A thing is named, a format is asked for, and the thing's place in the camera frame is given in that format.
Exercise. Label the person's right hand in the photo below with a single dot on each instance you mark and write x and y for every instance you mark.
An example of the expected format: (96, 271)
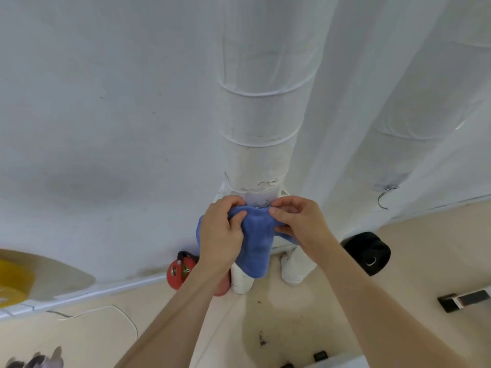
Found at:
(307, 226)

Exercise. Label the person's left hand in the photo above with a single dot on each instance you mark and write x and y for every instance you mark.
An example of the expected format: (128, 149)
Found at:
(216, 237)

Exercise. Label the person's left thumb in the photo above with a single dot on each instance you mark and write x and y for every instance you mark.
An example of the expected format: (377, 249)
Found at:
(238, 219)

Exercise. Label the person's right thumb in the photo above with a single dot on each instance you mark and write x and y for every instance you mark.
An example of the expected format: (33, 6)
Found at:
(279, 216)

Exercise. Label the blue sock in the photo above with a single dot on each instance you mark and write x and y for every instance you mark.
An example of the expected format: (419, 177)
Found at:
(257, 245)

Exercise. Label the person's left forearm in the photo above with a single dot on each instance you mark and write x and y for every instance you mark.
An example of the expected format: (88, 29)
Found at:
(180, 314)

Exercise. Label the person's right forearm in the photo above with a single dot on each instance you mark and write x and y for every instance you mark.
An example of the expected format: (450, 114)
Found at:
(376, 302)

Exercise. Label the white wrapped pipe foot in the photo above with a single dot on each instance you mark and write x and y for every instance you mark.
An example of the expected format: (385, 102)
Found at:
(297, 266)
(241, 281)

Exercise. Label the red fire extinguisher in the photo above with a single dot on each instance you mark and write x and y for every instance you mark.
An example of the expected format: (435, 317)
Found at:
(180, 272)

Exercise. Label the black round bag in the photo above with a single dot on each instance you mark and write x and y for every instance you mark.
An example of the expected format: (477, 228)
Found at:
(367, 253)

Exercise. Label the metal hook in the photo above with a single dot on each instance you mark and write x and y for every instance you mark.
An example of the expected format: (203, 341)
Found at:
(385, 195)

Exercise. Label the white fabric-wrapped column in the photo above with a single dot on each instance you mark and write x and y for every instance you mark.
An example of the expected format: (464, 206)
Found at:
(261, 103)

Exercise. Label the small black block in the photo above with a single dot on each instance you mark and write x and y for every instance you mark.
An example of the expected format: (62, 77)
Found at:
(320, 356)

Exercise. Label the white sheer curtain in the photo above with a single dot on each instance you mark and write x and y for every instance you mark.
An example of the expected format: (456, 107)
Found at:
(383, 91)

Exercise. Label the black and white device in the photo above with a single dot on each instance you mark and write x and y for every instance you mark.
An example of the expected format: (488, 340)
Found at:
(462, 300)

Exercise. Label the yellow object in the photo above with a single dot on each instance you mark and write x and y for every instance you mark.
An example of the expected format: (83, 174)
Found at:
(13, 281)

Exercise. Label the pile of grey clothes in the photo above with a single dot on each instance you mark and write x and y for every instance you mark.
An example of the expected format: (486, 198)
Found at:
(38, 360)

